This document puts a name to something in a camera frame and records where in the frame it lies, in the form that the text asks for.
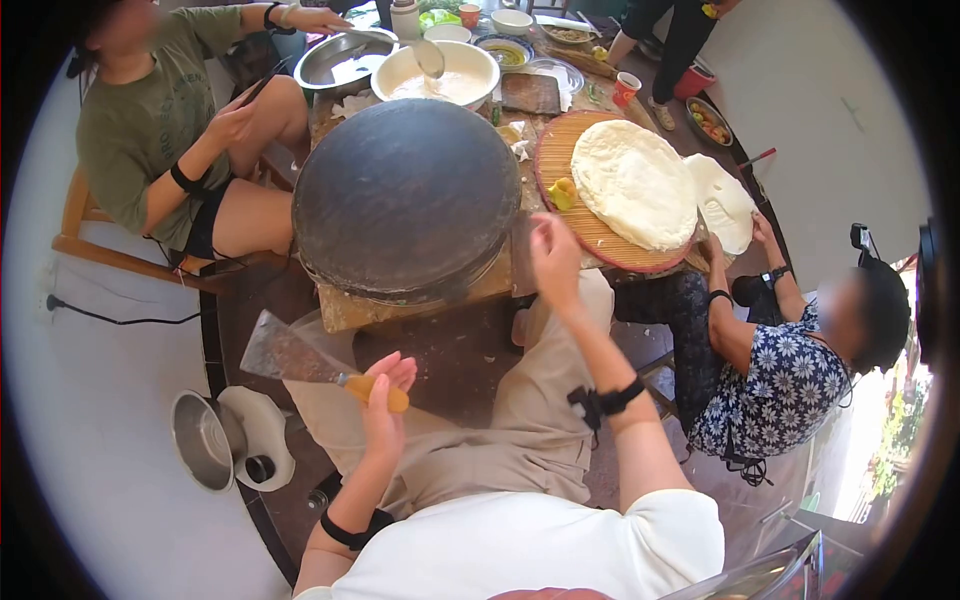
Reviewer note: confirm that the red bucket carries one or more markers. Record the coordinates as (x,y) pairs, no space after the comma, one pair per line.
(691,82)

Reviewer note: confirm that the person's legs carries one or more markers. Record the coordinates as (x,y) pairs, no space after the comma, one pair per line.
(525,420)

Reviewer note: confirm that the person's left fingers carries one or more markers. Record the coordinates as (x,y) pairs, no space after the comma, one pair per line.
(396,367)

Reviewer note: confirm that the white bottle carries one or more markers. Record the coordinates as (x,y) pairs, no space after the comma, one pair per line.
(405,19)

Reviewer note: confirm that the large dark domed griddle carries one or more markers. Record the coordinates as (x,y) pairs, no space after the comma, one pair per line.
(405,195)

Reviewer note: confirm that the yellow green lump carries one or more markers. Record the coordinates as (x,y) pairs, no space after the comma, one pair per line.
(562,193)

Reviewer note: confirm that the person's body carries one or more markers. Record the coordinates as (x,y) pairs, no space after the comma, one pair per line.
(525,547)

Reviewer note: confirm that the metal ladle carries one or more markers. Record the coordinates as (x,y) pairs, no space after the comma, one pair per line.
(429,56)

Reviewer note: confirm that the wooden chair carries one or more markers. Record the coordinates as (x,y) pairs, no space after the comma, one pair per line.
(105,251)

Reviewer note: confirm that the red paper cup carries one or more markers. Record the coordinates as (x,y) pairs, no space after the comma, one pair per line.
(469,15)
(625,90)

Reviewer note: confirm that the metal bowl of vegetables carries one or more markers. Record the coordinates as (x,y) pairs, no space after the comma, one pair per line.
(709,121)

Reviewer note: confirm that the dark cutting board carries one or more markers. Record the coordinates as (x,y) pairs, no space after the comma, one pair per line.
(531,94)

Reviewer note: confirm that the metal basin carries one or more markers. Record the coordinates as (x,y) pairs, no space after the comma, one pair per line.
(337,64)

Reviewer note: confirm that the blue rimmed sauce bowl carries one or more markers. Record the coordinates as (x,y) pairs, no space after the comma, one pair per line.
(504,52)

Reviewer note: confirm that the black phone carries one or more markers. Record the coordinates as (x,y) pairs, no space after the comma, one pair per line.
(262,82)

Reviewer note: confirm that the metal pot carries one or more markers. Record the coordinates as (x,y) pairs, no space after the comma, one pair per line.
(199,442)

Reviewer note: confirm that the green bag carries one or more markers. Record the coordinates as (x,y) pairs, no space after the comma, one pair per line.
(437,19)

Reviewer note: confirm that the black wrist band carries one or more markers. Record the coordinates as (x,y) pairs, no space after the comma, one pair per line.
(352,534)
(611,401)

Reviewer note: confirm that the stack of white flatbreads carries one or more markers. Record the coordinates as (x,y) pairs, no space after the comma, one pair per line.
(637,184)

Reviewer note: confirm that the single white flatbread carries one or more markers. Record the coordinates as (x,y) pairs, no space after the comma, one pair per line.
(724,202)

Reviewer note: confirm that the small white bowl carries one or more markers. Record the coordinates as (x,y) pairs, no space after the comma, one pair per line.
(447,33)

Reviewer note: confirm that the person's left hand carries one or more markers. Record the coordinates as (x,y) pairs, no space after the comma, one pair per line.
(382,439)

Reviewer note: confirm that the person's right hand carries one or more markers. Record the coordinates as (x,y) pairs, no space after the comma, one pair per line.
(559,270)

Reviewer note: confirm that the clear plastic lid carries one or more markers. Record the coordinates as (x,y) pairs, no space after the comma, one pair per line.
(559,73)

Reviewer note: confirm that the round woven tray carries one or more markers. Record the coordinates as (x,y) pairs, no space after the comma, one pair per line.
(559,161)

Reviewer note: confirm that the crumpled white tissue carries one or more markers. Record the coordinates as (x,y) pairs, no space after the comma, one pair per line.
(514,139)
(349,106)

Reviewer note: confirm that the white bowl of batter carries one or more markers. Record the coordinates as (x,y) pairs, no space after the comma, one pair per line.
(457,82)

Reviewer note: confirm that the plate with food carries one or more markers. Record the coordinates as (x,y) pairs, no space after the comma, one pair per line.
(566,34)

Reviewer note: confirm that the person's right fingers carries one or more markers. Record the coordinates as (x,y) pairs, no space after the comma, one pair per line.
(551,234)

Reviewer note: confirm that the person's left thumb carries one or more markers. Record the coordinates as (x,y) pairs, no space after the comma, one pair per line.
(376,397)

